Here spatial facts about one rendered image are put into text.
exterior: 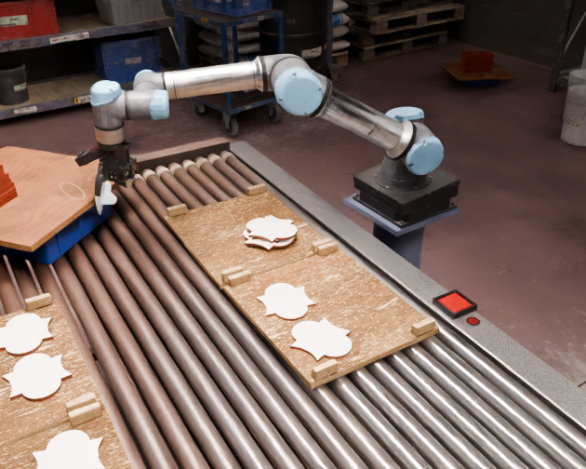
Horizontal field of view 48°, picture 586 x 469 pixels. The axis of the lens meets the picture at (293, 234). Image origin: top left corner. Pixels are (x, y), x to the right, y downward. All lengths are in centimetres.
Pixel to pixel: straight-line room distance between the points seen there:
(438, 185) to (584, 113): 310
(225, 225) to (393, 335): 66
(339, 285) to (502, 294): 179
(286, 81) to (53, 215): 72
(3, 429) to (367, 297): 84
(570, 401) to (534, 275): 211
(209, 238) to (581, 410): 103
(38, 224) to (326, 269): 76
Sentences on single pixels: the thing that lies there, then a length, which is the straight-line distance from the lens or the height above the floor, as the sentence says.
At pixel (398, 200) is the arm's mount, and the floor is 96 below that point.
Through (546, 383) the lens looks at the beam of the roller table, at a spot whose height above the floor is 92.
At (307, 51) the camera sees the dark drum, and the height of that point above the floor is 46.
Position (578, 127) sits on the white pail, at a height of 14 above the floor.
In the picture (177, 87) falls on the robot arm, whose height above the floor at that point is 133.
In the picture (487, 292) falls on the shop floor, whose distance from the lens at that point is 334.
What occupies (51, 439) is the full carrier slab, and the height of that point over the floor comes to 95.
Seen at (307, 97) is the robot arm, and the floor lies 133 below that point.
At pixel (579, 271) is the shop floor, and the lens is 366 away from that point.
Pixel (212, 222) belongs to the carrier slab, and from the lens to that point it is 193.
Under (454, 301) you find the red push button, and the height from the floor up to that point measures 93.
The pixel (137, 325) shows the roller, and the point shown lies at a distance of 160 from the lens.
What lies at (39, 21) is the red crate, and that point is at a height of 75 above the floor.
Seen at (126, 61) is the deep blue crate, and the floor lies 33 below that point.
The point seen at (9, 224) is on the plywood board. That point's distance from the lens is 186.
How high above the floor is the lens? 188
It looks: 31 degrees down
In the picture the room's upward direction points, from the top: 1 degrees counter-clockwise
